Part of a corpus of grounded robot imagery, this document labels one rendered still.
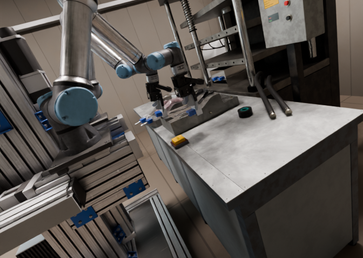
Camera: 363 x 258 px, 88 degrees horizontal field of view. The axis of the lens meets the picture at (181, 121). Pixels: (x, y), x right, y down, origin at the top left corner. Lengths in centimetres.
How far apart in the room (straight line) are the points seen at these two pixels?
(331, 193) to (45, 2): 419
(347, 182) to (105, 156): 107
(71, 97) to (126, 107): 335
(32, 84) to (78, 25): 43
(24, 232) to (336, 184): 119
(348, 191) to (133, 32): 377
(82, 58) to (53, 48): 330
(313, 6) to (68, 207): 150
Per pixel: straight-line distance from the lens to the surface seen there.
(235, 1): 153
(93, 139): 80
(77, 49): 71
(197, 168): 80
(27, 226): 81
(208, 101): 121
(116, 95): 393
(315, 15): 144
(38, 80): 106
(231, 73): 196
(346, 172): 113
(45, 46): 403
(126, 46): 96
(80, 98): 65
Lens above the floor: 125
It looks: 20 degrees down
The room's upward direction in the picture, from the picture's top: 20 degrees counter-clockwise
